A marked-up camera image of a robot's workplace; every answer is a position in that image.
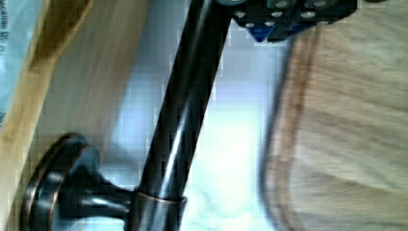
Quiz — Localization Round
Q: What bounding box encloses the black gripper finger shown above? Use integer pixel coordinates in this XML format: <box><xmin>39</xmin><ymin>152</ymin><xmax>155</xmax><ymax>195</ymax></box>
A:
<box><xmin>216</xmin><ymin>0</ymin><xmax>357</xmax><ymax>42</ymax></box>

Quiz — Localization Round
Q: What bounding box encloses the wooden drawer with black handle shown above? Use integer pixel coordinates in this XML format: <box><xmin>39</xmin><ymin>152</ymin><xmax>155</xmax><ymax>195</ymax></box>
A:
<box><xmin>1</xmin><ymin>0</ymin><xmax>231</xmax><ymax>231</ymax></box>

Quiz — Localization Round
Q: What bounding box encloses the plastic bag in drawer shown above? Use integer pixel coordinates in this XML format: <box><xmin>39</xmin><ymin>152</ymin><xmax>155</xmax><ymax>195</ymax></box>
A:
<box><xmin>0</xmin><ymin>0</ymin><xmax>43</xmax><ymax>124</ymax></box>

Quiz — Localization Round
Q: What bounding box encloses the wooden cutting board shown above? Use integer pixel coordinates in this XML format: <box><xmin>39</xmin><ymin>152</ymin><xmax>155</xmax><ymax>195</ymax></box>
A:
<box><xmin>262</xmin><ymin>0</ymin><xmax>408</xmax><ymax>231</ymax></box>

